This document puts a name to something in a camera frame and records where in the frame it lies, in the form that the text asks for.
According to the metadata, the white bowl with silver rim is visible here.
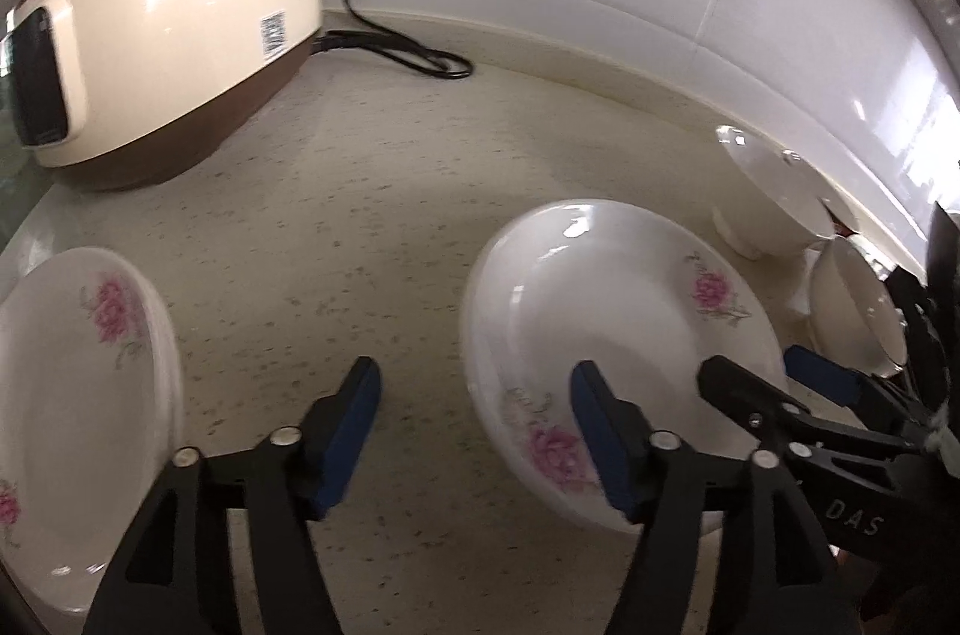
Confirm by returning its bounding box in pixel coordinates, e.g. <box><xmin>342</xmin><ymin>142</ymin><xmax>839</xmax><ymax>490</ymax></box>
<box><xmin>806</xmin><ymin>233</ymin><xmax>912</xmax><ymax>379</ymax></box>

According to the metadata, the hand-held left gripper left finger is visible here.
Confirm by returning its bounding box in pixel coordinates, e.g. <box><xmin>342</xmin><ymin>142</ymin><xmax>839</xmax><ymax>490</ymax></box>
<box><xmin>86</xmin><ymin>356</ymin><xmax>383</xmax><ymax>635</ymax></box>

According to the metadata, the large round floral plate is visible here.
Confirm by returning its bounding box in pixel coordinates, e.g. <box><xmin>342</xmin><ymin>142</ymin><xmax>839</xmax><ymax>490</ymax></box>
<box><xmin>460</xmin><ymin>198</ymin><xmax>790</xmax><ymax>535</ymax></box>

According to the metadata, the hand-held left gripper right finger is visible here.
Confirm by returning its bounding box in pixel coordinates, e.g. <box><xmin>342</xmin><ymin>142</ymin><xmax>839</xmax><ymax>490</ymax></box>
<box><xmin>568</xmin><ymin>360</ymin><xmax>845</xmax><ymax>635</ymax></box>

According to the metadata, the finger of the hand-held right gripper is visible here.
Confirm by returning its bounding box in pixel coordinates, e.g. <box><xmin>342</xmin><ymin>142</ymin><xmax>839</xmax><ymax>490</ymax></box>
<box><xmin>696</xmin><ymin>356</ymin><xmax>833</xmax><ymax>463</ymax></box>
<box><xmin>782</xmin><ymin>345</ymin><xmax>927</xmax><ymax>448</ymax></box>

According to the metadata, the large plain white bowl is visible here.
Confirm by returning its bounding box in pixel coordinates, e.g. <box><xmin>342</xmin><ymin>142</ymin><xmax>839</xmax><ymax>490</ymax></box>
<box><xmin>711</xmin><ymin>123</ymin><xmax>837</xmax><ymax>261</ymax></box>

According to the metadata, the cream electric cooker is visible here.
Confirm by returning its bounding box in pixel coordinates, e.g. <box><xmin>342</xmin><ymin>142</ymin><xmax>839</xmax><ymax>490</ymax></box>
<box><xmin>0</xmin><ymin>0</ymin><xmax>338</xmax><ymax>191</ymax></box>

